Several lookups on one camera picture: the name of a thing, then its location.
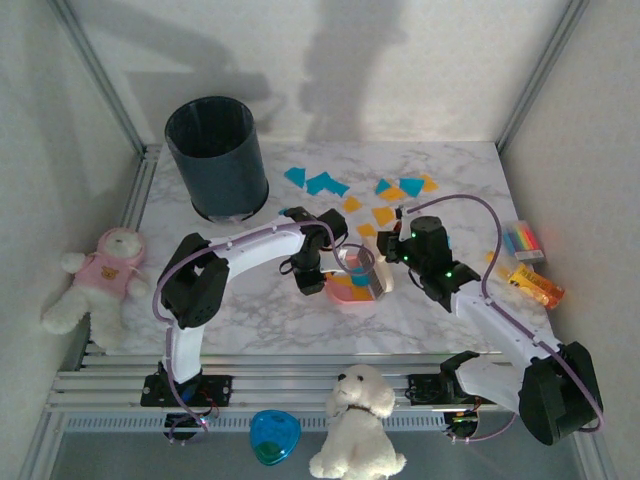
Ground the blue heart-shaped plastic box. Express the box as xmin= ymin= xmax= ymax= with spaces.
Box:
xmin=248 ymin=409 xmax=302 ymax=467

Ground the white plush dog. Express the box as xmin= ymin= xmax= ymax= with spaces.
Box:
xmin=308 ymin=363 xmax=407 ymax=480

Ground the aluminium mounting rail bed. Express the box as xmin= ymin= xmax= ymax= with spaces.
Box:
xmin=47 ymin=353 xmax=594 ymax=414

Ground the aluminium frame post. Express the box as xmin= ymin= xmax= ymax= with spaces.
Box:
xmin=494 ymin=0 xmax=594 ymax=154
xmin=47 ymin=0 xmax=150 ymax=159

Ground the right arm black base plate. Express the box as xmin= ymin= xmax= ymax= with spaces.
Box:
xmin=407 ymin=373 xmax=499 ymax=406

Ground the orange snack packet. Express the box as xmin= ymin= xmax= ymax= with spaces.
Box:
xmin=507 ymin=264 xmax=566 ymax=311

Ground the white hand brush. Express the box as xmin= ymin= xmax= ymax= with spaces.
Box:
xmin=357 ymin=222 xmax=404 ymax=302

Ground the aluminium side rail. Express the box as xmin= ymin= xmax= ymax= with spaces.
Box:
xmin=119 ymin=144 xmax=164 ymax=231

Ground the dark blue waste bin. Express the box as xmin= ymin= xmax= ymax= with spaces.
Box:
xmin=164 ymin=97 xmax=270 ymax=222

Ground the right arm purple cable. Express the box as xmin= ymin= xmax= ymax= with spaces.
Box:
xmin=399 ymin=193 xmax=606 ymax=446

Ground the grey perforated strip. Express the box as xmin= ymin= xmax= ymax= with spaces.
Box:
xmin=64 ymin=413 xmax=451 ymax=434

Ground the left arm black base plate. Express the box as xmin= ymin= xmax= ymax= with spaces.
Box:
xmin=141 ymin=374 xmax=234 ymax=407

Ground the box of coloured chalks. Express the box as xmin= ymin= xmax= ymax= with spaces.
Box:
xmin=502 ymin=218 xmax=547 ymax=264

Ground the white bear plush pink hoodie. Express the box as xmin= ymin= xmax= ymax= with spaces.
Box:
xmin=40 ymin=227 xmax=151 ymax=351

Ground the pink plastic dustpan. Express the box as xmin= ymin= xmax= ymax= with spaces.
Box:
xmin=323 ymin=253 xmax=384 ymax=306

